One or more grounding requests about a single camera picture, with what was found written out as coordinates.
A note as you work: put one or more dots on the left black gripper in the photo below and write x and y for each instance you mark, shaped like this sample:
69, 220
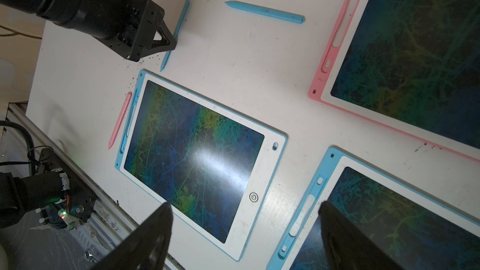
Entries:
133, 29

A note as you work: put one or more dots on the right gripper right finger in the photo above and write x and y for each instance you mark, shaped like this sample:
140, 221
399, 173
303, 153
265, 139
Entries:
346, 247

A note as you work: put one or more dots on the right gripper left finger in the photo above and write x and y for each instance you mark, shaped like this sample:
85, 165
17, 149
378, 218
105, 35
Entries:
146, 247

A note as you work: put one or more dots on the blue stylus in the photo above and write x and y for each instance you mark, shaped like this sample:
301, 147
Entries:
176, 32
265, 11

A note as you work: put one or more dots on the pink stylus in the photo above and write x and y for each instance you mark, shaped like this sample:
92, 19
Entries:
119, 120

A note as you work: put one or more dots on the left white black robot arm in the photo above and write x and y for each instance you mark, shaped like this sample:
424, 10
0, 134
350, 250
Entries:
69, 14

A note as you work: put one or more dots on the right blue writing tablet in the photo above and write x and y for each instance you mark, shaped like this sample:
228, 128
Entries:
417, 230

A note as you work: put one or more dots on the blue writing tablet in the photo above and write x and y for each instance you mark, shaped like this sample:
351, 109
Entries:
213, 165
417, 230

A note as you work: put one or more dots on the left blue writing tablet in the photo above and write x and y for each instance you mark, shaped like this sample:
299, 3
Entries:
213, 165

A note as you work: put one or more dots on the pink writing tablet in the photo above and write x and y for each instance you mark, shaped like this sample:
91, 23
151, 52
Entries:
410, 65

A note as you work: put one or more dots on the silver wrench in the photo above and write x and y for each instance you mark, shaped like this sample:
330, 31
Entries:
91, 256

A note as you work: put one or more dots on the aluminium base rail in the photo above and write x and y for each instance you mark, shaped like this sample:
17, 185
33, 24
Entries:
23, 191

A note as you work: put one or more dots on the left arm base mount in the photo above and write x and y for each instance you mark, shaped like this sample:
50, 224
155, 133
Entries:
77, 199

